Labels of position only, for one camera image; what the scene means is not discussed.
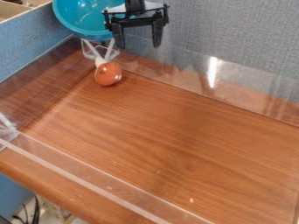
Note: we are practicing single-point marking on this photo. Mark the clear acrylic left barrier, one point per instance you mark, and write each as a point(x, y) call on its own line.
point(33, 90)

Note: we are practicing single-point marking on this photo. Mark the clear acrylic barrier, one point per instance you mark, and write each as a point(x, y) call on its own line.
point(245, 87)
point(33, 90)
point(129, 196)

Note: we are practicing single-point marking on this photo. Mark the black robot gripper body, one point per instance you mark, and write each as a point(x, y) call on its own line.
point(137, 13)

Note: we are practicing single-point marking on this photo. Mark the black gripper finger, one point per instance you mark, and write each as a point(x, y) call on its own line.
point(120, 35)
point(158, 29)

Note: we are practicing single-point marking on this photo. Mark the blue plastic bowl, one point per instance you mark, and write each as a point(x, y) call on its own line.
point(82, 16)

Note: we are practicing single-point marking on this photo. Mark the clear acrylic back barrier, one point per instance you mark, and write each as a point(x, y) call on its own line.
point(245, 87)

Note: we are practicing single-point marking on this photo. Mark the blue fabric partition shelf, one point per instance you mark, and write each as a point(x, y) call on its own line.
point(29, 35)

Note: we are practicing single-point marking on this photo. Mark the clear acrylic front barrier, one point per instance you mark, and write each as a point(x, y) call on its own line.
point(129, 196)

